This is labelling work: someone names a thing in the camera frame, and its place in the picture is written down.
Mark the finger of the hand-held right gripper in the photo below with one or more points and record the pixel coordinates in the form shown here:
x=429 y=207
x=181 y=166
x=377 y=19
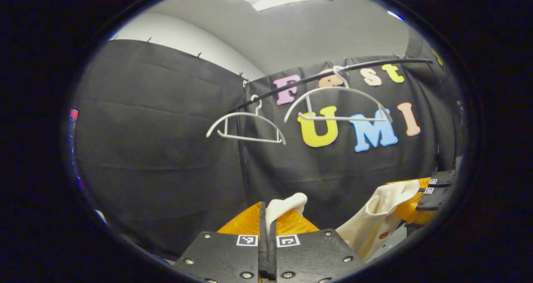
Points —
x=437 y=197
x=443 y=178

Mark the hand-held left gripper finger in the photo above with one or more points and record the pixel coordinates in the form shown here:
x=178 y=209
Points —
x=262 y=249
x=271 y=254

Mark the cream button-up shirt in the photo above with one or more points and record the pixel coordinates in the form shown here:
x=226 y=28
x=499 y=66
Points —
x=366 y=229

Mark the white plastic hanger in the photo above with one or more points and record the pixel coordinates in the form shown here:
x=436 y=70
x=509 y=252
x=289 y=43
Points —
x=250 y=138
x=341 y=118

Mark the black metal clothes rack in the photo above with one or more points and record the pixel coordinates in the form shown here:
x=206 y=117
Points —
x=412 y=60

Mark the small ceiling light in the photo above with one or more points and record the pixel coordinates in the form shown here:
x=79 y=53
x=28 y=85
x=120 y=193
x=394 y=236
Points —
x=395 y=15

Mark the small red object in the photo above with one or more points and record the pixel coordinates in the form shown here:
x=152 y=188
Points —
x=74 y=114

